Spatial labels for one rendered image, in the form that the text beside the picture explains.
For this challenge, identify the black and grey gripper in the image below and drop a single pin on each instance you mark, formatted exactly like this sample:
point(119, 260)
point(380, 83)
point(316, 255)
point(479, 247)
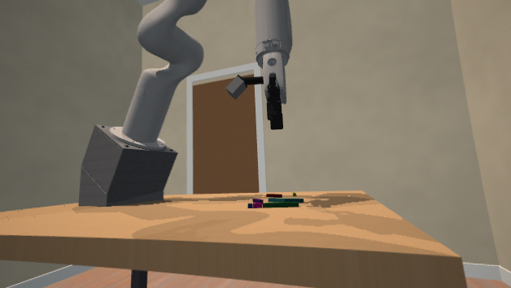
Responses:
point(274, 62)

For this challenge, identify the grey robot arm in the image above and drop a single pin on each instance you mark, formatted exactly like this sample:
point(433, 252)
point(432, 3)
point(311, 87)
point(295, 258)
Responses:
point(159, 35)

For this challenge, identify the turquoise rod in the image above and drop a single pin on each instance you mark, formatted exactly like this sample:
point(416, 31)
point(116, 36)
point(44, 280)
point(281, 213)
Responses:
point(274, 200)

